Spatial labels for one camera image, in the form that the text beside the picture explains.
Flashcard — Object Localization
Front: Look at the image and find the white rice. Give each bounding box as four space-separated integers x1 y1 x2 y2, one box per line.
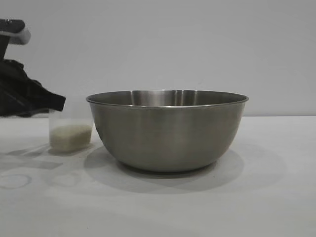
50 123 93 152

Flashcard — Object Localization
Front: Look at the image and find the clear plastic measuring cup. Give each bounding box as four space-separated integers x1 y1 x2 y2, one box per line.
48 101 94 152

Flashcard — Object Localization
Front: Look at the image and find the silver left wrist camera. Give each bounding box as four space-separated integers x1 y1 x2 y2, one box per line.
0 19 32 60

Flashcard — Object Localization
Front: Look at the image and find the stainless steel mixing bowl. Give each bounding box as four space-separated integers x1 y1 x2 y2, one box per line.
85 89 250 173

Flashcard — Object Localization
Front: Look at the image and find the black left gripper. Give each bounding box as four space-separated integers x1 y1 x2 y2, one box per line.
0 58 67 117

